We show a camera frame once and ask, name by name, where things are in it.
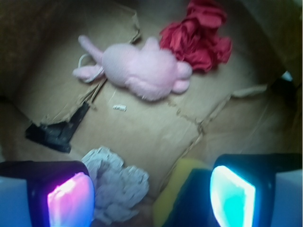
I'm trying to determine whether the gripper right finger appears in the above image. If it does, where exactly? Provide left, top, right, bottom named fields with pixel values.
left=210, top=153, right=303, bottom=227

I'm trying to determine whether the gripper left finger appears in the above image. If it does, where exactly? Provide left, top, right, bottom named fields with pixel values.
left=0, top=161, right=95, bottom=227

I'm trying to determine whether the green and yellow sponge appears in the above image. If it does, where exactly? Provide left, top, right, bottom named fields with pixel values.
left=152, top=158, right=211, bottom=227

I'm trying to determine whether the crumpled white paper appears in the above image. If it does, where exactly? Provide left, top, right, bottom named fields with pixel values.
left=81, top=147, right=149, bottom=225

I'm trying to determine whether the brown paper bag bin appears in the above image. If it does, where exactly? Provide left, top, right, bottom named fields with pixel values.
left=0, top=0, right=303, bottom=226

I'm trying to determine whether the small white paper scrap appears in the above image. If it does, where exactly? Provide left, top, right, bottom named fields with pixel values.
left=113, top=105, right=127, bottom=112

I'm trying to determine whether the pink plush toy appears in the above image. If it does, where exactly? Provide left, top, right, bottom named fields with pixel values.
left=72, top=35, right=193, bottom=101

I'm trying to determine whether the crumpled red paper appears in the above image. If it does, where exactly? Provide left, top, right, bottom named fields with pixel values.
left=160, top=0, right=232, bottom=72

